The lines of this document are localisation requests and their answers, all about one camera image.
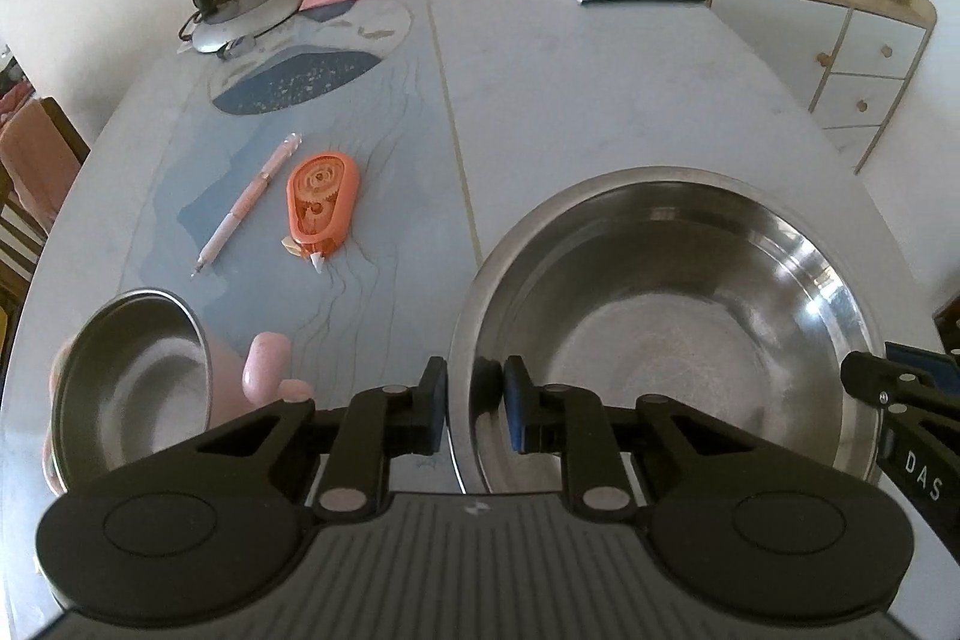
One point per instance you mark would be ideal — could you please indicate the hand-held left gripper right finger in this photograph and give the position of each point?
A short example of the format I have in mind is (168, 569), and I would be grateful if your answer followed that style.
(514, 404)

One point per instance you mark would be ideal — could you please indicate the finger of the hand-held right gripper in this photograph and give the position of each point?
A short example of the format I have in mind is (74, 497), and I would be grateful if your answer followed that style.
(881, 377)
(937, 364)

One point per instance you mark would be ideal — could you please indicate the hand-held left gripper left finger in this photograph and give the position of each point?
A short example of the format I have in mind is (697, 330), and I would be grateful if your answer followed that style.
(436, 404)

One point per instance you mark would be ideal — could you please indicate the large stainless steel bowl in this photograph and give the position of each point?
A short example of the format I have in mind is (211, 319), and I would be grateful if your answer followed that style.
(675, 325)

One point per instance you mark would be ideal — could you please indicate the pink pot with steel liner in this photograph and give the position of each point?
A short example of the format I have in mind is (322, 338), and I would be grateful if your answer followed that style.
(225, 377)

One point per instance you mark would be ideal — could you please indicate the orange correction tape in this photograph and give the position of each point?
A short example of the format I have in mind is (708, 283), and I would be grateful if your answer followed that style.
(322, 205)

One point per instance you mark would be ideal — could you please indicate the pink pen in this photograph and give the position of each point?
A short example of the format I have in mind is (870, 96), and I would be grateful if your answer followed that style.
(244, 209)

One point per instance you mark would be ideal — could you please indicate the white wooden drawer cabinet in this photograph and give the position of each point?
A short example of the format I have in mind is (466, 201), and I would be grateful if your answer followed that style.
(862, 48)

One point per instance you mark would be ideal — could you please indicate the wooden chair with pink cover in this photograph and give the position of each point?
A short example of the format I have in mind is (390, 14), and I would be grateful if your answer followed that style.
(22, 235)

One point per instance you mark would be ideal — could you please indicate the pink chair cover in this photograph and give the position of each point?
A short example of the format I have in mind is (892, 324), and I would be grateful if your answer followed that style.
(37, 160)

